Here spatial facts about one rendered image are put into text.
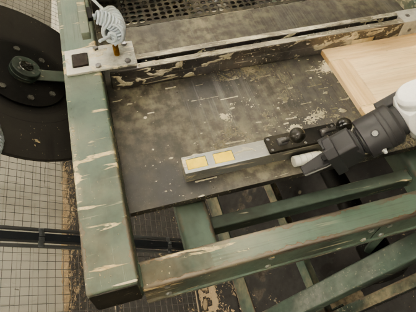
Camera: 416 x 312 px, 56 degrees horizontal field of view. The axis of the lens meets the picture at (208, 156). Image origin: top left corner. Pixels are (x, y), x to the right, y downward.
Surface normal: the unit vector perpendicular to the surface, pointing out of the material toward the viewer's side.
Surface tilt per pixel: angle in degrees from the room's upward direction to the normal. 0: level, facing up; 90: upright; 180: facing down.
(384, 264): 0
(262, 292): 0
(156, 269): 51
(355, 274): 0
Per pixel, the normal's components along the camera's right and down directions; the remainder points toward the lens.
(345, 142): -0.51, -0.37
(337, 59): 0.02, -0.58
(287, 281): -0.73, -0.20
